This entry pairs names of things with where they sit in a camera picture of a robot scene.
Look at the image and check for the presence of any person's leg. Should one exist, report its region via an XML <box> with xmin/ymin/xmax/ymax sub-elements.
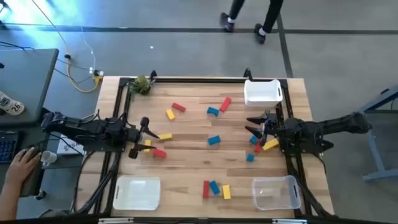
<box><xmin>228</xmin><ymin>0</ymin><xmax>246</xmax><ymax>19</ymax></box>
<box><xmin>262</xmin><ymin>0</ymin><xmax>284</xmax><ymax>34</ymax></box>

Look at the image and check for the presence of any dark grey desk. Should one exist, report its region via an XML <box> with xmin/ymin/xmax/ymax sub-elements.
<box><xmin>0</xmin><ymin>123</ymin><xmax>52</xmax><ymax>200</ymax></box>

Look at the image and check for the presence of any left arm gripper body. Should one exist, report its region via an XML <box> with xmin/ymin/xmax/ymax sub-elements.
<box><xmin>126</xmin><ymin>124</ymin><xmax>142</xmax><ymax>147</ymax></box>

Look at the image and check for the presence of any black keyboard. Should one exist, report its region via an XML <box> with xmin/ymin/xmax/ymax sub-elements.
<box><xmin>0</xmin><ymin>130</ymin><xmax>20</xmax><ymax>165</ymax></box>

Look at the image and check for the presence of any person's hand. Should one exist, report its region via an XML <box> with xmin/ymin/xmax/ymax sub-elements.
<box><xmin>4</xmin><ymin>146</ymin><xmax>42</xmax><ymax>187</ymax></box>

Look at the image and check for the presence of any white cable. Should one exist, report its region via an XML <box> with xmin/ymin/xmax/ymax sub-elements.
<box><xmin>79</xmin><ymin>24</ymin><xmax>97</xmax><ymax>74</ymax></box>

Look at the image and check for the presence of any person's forearm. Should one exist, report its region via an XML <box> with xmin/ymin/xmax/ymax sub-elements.
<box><xmin>0</xmin><ymin>180</ymin><xmax>23</xmax><ymax>222</ymax></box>

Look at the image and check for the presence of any small white plastic bin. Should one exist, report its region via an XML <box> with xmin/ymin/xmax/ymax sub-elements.
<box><xmin>243</xmin><ymin>78</ymin><xmax>284</xmax><ymax>108</ymax></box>

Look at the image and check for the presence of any person's shoe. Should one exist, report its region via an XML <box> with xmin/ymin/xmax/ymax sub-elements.
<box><xmin>253</xmin><ymin>23</ymin><xmax>267</xmax><ymax>45</ymax></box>
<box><xmin>220</xmin><ymin>11</ymin><xmax>236</xmax><ymax>33</ymax></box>

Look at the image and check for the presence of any power outlet with plugs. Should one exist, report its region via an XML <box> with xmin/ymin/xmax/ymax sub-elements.
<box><xmin>88</xmin><ymin>66</ymin><xmax>105</xmax><ymax>85</ymax></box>

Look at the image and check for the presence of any yellow cable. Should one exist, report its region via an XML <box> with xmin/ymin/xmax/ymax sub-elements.
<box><xmin>30</xmin><ymin>0</ymin><xmax>103</xmax><ymax>94</ymax></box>

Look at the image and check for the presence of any black cable bundle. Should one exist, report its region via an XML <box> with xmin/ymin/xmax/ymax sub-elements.
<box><xmin>285</xmin><ymin>155</ymin><xmax>333</xmax><ymax>218</ymax></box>
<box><xmin>70</xmin><ymin>151</ymin><xmax>122</xmax><ymax>215</ymax></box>

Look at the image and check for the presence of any white cup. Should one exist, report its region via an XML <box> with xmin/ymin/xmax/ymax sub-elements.
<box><xmin>40</xmin><ymin>150</ymin><xmax>58</xmax><ymax>167</ymax></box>

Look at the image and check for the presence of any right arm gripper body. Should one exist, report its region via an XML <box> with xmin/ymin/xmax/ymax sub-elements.
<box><xmin>264</xmin><ymin>112</ymin><xmax>282</xmax><ymax>138</ymax></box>

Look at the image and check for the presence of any small green potted plant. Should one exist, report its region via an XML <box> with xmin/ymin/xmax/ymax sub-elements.
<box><xmin>127</xmin><ymin>75</ymin><xmax>156</xmax><ymax>98</ymax></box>

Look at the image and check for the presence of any clear plastic bin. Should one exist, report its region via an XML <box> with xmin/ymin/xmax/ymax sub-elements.
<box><xmin>251</xmin><ymin>175</ymin><xmax>302</xmax><ymax>211</ymax></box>

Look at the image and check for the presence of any blue-grey table frame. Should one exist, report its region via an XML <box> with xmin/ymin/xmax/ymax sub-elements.
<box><xmin>341</xmin><ymin>86</ymin><xmax>398</xmax><ymax>182</ymax></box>

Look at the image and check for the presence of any large white plastic bin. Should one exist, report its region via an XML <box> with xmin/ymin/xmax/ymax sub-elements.
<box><xmin>113</xmin><ymin>175</ymin><xmax>162</xmax><ymax>211</ymax></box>

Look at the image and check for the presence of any silver metal bracket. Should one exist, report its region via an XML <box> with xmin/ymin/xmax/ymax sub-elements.
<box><xmin>98</xmin><ymin>217</ymin><xmax>134</xmax><ymax>224</ymax></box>
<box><xmin>272</xmin><ymin>218</ymin><xmax>308</xmax><ymax>224</ymax></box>

